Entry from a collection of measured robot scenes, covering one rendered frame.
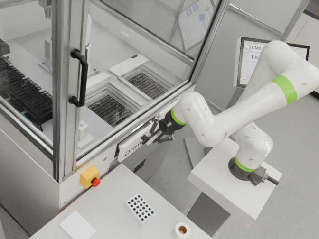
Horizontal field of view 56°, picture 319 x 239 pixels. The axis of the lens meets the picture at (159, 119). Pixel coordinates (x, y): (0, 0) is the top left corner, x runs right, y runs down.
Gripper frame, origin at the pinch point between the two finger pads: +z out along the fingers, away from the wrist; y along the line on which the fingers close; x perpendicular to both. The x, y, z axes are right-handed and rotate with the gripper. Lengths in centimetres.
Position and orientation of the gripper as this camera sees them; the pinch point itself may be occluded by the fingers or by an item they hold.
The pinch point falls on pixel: (151, 140)
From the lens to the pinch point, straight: 145.7
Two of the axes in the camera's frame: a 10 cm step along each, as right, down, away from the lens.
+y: 6.4, 7.7, -0.5
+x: 6.0, -4.6, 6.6
